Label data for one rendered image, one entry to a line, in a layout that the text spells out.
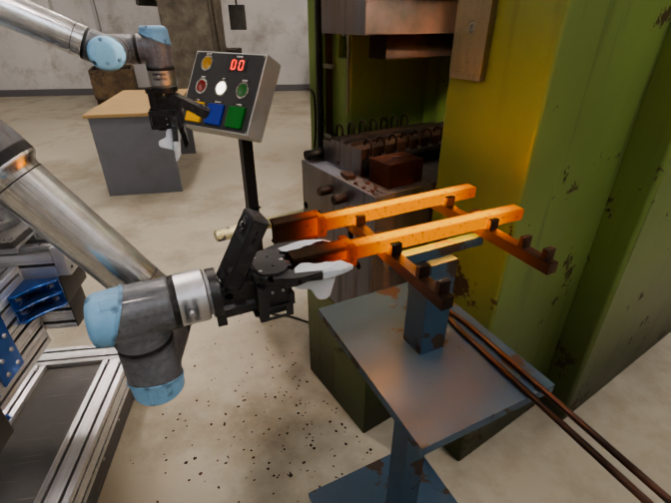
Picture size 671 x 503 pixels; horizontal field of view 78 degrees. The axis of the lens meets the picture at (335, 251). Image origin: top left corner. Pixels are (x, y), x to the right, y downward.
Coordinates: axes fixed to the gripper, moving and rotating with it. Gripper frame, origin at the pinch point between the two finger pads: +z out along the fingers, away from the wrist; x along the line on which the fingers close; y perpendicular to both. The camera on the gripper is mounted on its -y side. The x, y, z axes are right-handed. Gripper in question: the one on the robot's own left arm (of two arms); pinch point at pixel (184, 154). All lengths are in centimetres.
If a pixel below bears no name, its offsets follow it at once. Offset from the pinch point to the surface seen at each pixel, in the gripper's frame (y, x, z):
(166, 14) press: 96, -468, -40
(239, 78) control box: -17.3, -24.6, -18.8
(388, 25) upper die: -58, 19, -35
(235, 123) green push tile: -15.1, -15.5, -5.7
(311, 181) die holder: -38.6, 8.8, 7.5
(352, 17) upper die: -50, 18, -37
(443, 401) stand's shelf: -55, 85, 22
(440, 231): -56, 72, -5
